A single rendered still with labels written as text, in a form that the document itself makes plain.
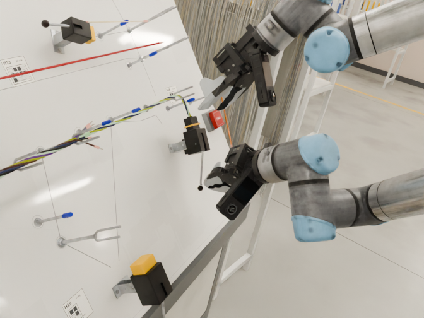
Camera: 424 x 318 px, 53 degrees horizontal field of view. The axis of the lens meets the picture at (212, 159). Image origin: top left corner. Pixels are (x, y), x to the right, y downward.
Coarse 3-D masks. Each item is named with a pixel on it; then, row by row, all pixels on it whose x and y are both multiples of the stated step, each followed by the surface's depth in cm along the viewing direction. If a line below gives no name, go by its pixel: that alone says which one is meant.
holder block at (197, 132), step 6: (186, 132) 101; (192, 132) 100; (198, 132) 100; (204, 132) 103; (186, 138) 101; (192, 138) 100; (198, 138) 100; (204, 138) 102; (186, 144) 101; (192, 144) 101; (198, 144) 100; (204, 144) 102; (192, 150) 101; (198, 150) 100; (204, 150) 101
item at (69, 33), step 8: (48, 24) 74; (56, 24) 75; (64, 24) 76; (72, 24) 76; (80, 24) 78; (88, 24) 80; (56, 32) 81; (64, 32) 77; (72, 32) 76; (80, 32) 77; (88, 32) 79; (56, 40) 80; (64, 40) 80; (72, 40) 79; (80, 40) 79; (88, 40) 80; (56, 48) 81
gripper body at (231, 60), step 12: (252, 36) 90; (228, 48) 92; (240, 48) 92; (252, 48) 91; (264, 48) 88; (216, 60) 93; (228, 60) 92; (240, 60) 90; (228, 72) 93; (240, 72) 91; (252, 72) 92; (240, 84) 94
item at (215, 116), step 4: (212, 112) 119; (216, 112) 121; (220, 112) 123; (212, 116) 120; (216, 116) 121; (220, 116) 123; (212, 120) 120; (216, 120) 120; (220, 120) 122; (212, 124) 122; (216, 124) 120; (220, 124) 122; (216, 128) 120
